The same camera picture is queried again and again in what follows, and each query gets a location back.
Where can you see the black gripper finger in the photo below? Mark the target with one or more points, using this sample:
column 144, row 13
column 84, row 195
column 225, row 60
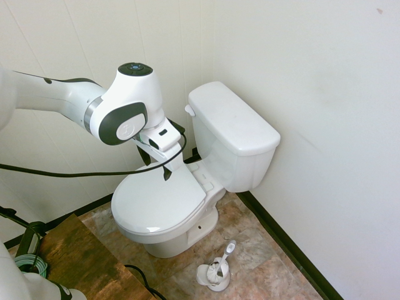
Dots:
column 167, row 175
column 145, row 156

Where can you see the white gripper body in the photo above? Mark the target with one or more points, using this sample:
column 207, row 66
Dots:
column 176, row 157

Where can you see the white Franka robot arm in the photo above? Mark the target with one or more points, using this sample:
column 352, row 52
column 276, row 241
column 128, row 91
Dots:
column 47, row 93

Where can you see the white toilet seat lid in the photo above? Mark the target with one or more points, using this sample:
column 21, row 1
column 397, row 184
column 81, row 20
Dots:
column 156, row 203

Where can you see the white toilet tank lid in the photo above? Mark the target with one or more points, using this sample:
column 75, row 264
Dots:
column 228, row 118

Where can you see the white toilet tank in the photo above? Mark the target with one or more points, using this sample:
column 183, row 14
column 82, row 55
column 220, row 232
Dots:
column 240, row 168

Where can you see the white toilet bowl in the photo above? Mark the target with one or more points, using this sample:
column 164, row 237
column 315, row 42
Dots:
column 175, row 240

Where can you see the white toilet brush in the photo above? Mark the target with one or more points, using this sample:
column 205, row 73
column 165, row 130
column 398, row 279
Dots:
column 227, row 253

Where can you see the white toilet brush holder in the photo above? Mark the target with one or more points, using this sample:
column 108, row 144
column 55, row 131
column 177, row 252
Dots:
column 218, row 282

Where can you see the short black baseboard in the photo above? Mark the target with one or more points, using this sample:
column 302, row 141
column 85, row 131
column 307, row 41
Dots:
column 78, row 211

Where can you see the long black baseboard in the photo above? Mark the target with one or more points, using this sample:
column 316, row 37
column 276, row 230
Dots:
column 281, row 234

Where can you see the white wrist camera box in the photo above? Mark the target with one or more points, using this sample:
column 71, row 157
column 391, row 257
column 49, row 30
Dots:
column 165, row 132

